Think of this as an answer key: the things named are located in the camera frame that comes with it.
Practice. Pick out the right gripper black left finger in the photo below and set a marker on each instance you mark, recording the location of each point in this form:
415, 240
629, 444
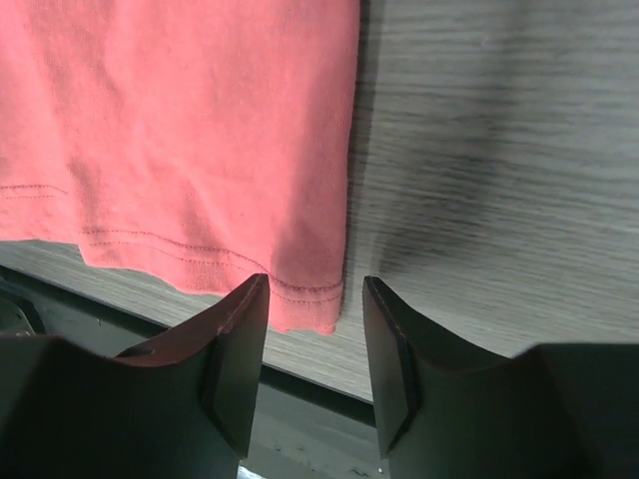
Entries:
180, 404

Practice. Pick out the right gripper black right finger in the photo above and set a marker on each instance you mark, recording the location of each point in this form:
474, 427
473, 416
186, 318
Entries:
447, 408

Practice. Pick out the salmon pink t-shirt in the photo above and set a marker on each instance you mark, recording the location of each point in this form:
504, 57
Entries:
196, 141

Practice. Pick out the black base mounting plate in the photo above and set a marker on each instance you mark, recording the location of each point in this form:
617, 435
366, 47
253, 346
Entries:
300, 430

